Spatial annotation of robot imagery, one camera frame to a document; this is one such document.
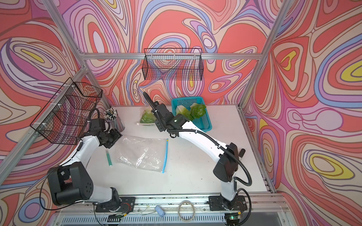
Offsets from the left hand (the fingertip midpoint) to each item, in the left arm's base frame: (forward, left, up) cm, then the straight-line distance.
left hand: (120, 137), depth 88 cm
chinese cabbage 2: (+25, -38, 0) cm, 46 cm away
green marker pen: (-9, +9, -11) cm, 17 cm away
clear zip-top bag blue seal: (-9, -17, -5) cm, 20 cm away
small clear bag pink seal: (+18, -14, -2) cm, 23 cm away
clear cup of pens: (+12, +8, +7) cm, 16 cm away
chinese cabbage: (+22, -51, +1) cm, 55 cm away
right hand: (+1, -30, +13) cm, 32 cm away
